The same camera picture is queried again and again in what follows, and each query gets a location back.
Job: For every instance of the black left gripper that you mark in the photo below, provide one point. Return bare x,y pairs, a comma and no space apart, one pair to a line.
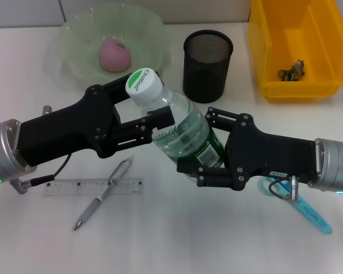
65,131

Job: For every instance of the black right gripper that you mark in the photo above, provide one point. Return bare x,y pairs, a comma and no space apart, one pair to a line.
268,157

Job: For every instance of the clear green-label water bottle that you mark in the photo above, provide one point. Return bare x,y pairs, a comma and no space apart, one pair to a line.
185,125

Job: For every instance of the pink peach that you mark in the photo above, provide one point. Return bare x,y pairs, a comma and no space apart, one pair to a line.
114,57

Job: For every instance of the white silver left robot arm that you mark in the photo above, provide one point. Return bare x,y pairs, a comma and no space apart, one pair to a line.
3,151

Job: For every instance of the black mesh pen holder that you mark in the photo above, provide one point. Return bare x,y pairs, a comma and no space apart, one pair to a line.
207,77

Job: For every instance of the translucent green fruit plate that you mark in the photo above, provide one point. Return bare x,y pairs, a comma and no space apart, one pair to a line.
74,51

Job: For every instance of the transparent plastic ruler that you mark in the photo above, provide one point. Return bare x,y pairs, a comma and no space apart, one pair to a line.
63,187

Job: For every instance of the grey ballpoint pen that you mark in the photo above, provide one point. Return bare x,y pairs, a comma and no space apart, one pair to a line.
91,207

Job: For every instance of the blue teal scissors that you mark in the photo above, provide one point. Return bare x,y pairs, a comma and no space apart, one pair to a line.
311,214

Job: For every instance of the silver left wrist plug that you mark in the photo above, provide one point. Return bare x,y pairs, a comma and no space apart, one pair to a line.
47,109

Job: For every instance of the yellow plastic bin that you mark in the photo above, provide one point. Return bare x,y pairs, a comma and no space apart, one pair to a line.
297,34

